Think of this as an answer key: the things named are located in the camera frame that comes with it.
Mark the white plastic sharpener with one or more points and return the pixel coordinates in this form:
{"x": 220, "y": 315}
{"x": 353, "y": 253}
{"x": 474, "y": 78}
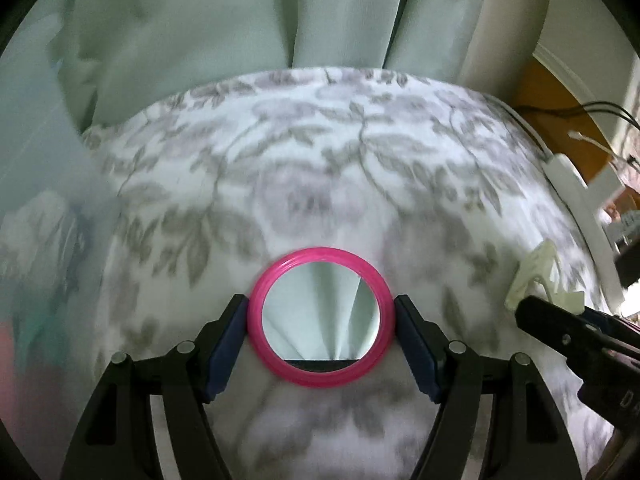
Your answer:
{"x": 539, "y": 275}

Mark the clear plastic storage bin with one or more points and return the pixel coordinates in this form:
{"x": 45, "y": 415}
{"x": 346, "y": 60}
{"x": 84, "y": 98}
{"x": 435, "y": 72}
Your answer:
{"x": 57, "y": 218}

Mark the floral grey bed sheet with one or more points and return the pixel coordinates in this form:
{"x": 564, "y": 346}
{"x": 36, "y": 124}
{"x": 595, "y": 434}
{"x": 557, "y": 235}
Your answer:
{"x": 130, "y": 237}

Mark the pink round pocket mirror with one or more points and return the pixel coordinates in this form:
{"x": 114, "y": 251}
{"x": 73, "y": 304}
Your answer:
{"x": 321, "y": 317}

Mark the mint green curtain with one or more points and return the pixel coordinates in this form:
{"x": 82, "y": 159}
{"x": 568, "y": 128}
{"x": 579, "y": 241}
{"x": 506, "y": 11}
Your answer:
{"x": 225, "y": 20}

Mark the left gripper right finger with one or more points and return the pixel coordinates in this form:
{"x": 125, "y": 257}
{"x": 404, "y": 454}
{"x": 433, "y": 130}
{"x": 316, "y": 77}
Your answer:
{"x": 527, "y": 438}

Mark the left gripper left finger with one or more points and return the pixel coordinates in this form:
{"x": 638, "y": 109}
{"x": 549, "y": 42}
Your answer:
{"x": 115, "y": 436}

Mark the cream wall column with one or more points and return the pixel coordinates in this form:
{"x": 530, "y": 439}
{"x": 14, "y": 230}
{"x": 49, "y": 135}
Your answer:
{"x": 504, "y": 40}

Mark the white power strip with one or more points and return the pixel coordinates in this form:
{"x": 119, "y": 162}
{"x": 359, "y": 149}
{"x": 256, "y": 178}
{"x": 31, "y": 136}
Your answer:
{"x": 586, "y": 203}

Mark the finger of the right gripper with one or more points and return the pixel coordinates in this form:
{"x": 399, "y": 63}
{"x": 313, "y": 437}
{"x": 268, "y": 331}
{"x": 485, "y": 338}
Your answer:
{"x": 556, "y": 328}

